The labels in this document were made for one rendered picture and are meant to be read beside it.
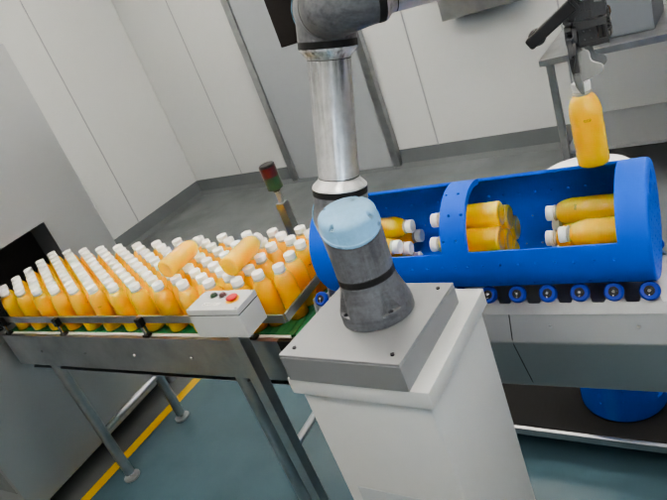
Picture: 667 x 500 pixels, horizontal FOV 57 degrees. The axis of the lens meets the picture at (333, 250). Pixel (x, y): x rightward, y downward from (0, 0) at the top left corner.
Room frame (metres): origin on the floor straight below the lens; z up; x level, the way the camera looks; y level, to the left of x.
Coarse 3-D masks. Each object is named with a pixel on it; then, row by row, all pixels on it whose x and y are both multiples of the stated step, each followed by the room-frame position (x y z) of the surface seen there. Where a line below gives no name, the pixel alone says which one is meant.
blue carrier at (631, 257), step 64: (384, 192) 1.64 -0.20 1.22; (448, 192) 1.44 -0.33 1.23; (512, 192) 1.50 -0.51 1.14; (576, 192) 1.41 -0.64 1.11; (640, 192) 1.13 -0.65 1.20; (320, 256) 1.58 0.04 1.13; (448, 256) 1.35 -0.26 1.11; (512, 256) 1.25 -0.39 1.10; (576, 256) 1.17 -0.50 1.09; (640, 256) 1.09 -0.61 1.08
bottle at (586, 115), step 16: (576, 96) 1.25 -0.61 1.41; (592, 96) 1.23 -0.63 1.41; (576, 112) 1.24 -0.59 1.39; (592, 112) 1.22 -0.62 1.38; (576, 128) 1.24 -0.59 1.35; (592, 128) 1.22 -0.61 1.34; (576, 144) 1.25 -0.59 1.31; (592, 144) 1.22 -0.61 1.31; (592, 160) 1.22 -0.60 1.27; (608, 160) 1.23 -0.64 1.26
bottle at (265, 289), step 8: (256, 280) 1.73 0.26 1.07; (264, 280) 1.72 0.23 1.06; (256, 288) 1.72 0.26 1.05; (264, 288) 1.71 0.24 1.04; (272, 288) 1.72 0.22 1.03; (264, 296) 1.71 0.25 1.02; (272, 296) 1.71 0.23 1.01; (264, 304) 1.71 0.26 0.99; (272, 304) 1.71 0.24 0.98; (280, 304) 1.72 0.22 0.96; (272, 312) 1.71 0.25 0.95; (280, 312) 1.71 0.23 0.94
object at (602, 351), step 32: (480, 288) 1.44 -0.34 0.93; (512, 320) 1.30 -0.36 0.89; (544, 320) 1.25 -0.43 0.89; (576, 320) 1.20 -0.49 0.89; (608, 320) 1.16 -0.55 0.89; (640, 320) 1.12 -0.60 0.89; (512, 352) 1.31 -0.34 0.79; (544, 352) 1.26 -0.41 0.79; (576, 352) 1.21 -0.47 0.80; (608, 352) 1.16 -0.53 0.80; (640, 352) 1.12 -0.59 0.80; (544, 384) 1.32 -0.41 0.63; (576, 384) 1.27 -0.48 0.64; (608, 384) 1.22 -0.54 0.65; (640, 384) 1.17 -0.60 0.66
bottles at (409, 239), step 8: (552, 224) 1.40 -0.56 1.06; (560, 224) 1.38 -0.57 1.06; (568, 224) 1.31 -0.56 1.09; (416, 232) 1.63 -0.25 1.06; (424, 232) 1.65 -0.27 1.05; (504, 232) 1.39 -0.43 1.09; (512, 232) 1.44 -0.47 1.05; (520, 232) 1.48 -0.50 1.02; (552, 232) 1.33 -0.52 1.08; (408, 240) 1.64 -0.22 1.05; (416, 240) 1.63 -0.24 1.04; (512, 240) 1.41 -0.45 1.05; (552, 240) 1.32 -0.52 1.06; (408, 248) 1.55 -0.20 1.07; (504, 248) 1.37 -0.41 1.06; (512, 248) 1.41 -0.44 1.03; (392, 256) 1.57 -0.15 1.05; (400, 256) 1.57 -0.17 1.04
